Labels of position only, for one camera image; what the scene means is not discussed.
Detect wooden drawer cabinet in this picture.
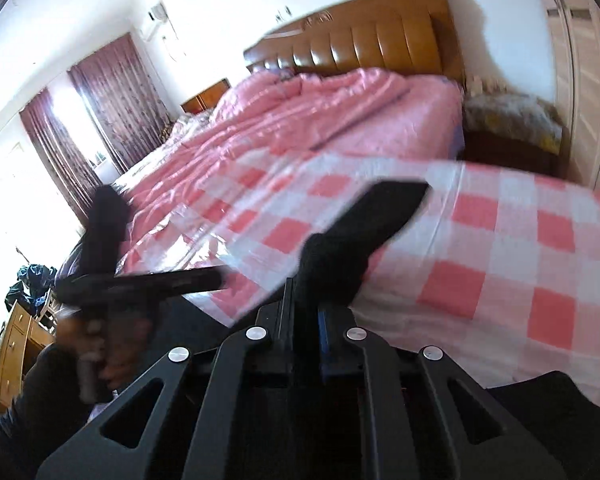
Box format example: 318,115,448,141
0,302,54,414

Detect person's left hand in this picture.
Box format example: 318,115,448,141
56,309,154,390

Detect light wood wardrobe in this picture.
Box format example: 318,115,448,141
542,0,600,192

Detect nightstand with floral cloth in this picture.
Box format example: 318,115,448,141
460,76,567,177

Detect far wooden nightstand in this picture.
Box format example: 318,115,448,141
181,78,230,115

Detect pink checkered bed sheet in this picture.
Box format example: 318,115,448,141
118,148,600,404

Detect pink quilt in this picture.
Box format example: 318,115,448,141
119,68,463,272

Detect dark red curtain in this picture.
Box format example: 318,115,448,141
19,34,174,224

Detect brown leather headboard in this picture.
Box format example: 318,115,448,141
244,0,466,84

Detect black pants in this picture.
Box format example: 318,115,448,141
291,181,600,479

